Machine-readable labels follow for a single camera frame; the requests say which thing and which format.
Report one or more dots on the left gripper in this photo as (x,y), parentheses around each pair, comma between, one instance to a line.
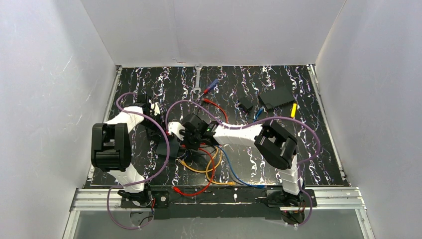
(151,128)

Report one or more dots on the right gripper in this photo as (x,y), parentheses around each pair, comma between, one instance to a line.
(179,142)

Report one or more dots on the black network switch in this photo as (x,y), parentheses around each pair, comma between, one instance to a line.
(174,147)
(276,98)

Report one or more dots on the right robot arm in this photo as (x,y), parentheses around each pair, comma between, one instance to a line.
(276,145)

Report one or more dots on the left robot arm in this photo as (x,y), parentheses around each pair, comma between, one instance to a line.
(111,145)

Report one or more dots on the small black power adapter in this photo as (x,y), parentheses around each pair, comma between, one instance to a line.
(245,104)

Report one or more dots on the silver wrench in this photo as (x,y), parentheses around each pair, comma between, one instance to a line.
(197,88)

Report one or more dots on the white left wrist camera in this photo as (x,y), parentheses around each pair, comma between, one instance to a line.
(155,109)

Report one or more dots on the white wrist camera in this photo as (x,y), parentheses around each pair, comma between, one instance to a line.
(175,128)
(155,109)

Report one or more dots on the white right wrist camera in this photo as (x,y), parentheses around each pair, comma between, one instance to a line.
(175,128)

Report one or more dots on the blue handled screwdriver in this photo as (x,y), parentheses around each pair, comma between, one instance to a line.
(209,87)

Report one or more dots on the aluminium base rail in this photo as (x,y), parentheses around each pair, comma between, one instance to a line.
(320,198)

